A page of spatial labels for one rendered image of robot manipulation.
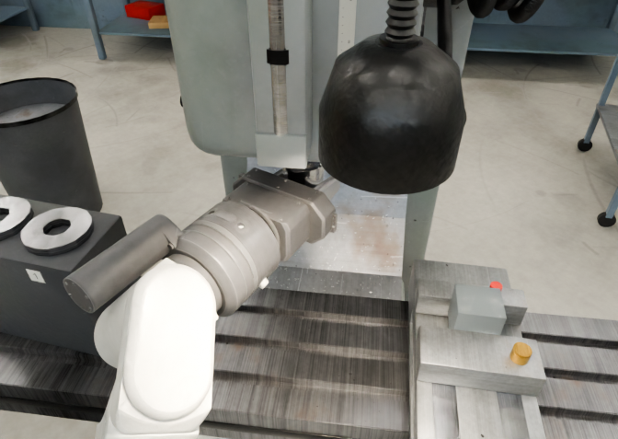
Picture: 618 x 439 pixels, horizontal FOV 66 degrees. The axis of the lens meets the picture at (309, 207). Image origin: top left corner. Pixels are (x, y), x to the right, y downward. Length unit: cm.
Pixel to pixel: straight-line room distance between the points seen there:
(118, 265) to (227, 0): 22
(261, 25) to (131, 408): 27
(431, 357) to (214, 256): 34
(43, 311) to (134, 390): 46
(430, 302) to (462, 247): 169
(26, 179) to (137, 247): 207
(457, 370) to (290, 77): 43
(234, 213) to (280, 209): 5
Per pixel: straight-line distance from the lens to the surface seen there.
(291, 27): 34
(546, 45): 444
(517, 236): 256
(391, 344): 78
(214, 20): 39
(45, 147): 238
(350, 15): 37
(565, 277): 243
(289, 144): 37
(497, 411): 67
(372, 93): 21
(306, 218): 49
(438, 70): 22
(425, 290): 72
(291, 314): 83
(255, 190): 50
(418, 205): 103
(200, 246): 42
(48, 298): 76
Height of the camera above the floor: 155
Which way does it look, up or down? 38 degrees down
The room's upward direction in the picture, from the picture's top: straight up
